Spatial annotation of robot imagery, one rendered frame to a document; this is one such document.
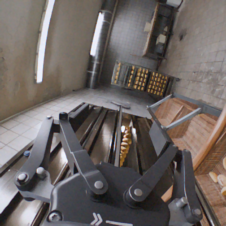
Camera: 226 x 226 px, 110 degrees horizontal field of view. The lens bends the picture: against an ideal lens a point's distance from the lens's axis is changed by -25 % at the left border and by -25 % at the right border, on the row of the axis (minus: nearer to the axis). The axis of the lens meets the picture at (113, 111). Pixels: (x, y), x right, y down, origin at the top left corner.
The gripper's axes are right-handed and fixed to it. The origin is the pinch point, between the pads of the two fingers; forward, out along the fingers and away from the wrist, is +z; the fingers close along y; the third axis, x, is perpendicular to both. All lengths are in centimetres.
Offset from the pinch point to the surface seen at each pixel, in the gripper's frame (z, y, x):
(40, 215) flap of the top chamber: -7, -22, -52
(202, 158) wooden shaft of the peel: 4.7, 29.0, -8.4
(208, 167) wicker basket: 34, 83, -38
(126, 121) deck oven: 154, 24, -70
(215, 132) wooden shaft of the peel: 5.6, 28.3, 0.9
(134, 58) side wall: 506, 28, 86
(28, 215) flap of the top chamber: -9, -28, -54
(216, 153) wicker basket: 35, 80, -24
